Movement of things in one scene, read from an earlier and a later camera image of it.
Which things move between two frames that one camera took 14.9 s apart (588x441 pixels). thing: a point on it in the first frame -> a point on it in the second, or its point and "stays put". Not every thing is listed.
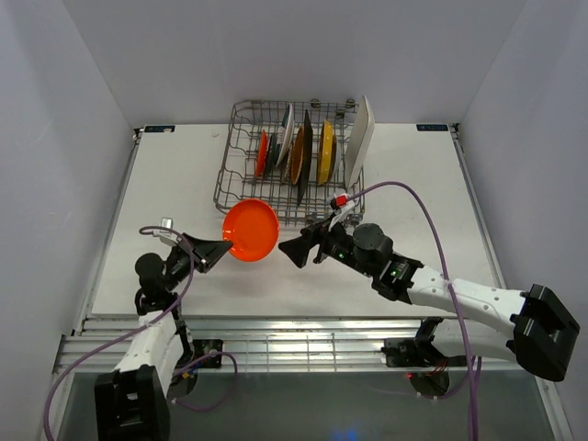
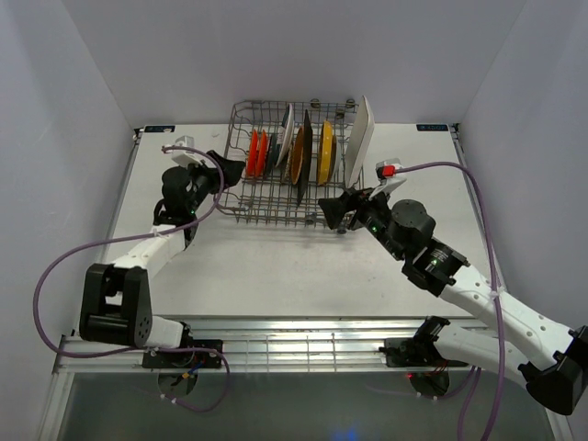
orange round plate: [253, 227] -> [252, 163]
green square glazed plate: [306, 157] stays put
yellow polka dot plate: [327, 151] stays put
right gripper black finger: [298, 248] -> [335, 209]
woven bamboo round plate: [298, 153] stays put
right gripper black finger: [325, 223] -> [366, 193]
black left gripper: [206, 254] -> [231, 170]
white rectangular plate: [359, 140] stays put
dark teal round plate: [275, 147] stays put
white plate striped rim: [289, 134] stays put
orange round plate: [263, 152] stays put
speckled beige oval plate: [288, 169] stays put
